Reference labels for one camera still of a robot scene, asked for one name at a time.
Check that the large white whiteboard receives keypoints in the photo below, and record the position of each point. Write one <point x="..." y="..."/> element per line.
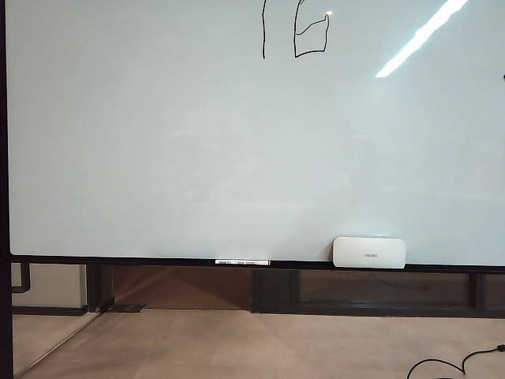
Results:
<point x="158" y="118"/>

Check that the white whiteboard eraser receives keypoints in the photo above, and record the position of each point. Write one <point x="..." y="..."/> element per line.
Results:
<point x="369" y="253"/>

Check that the white printed label strip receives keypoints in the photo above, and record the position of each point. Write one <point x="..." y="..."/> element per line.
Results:
<point x="243" y="262"/>

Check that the black floor plate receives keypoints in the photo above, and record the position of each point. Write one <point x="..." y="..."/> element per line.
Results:
<point x="131" y="307"/>

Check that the black bent pipe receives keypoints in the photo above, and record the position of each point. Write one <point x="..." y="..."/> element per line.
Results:
<point x="27" y="276"/>

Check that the black metal frame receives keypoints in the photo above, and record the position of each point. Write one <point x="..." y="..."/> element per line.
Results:
<point x="4" y="276"/>

